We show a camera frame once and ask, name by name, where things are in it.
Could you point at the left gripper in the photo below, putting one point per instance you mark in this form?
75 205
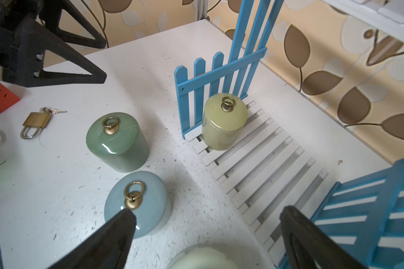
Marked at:
33 56

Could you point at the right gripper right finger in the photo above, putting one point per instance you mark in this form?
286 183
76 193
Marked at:
307 247

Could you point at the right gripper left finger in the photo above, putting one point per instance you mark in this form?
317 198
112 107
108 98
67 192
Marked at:
107 248

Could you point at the blue-grey tea canister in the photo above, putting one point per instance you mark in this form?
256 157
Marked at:
145 194

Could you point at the blue and white wooden shelf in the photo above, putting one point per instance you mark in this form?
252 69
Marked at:
266 170

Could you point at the cream jar with tan lid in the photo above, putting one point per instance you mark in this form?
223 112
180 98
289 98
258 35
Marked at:
201 257

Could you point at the green tea canister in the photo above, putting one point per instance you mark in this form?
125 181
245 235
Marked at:
118 140

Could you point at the yellow-green tea canister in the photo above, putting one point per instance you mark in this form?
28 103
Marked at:
224 117

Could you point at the brass padlock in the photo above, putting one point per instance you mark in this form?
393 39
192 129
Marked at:
37 121

